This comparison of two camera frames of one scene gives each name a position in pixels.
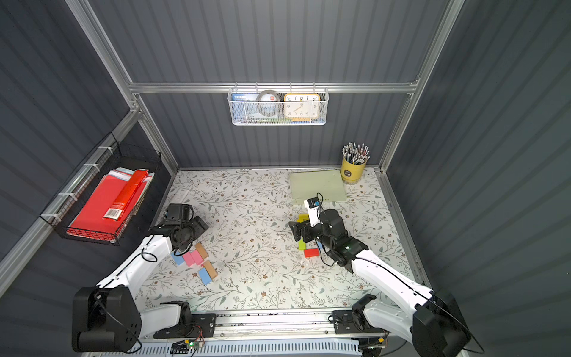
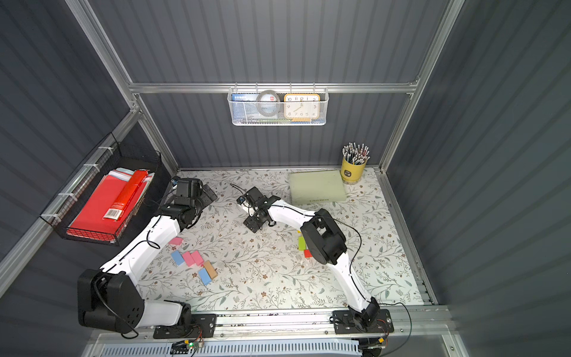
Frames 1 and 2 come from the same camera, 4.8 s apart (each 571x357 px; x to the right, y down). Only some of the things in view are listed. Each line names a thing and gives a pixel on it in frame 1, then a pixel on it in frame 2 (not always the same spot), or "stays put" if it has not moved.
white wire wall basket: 278,106 stays put
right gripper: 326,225 -> 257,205
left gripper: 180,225 -> 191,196
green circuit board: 184,346 stays put
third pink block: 196,256 stays put
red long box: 135,181 stays put
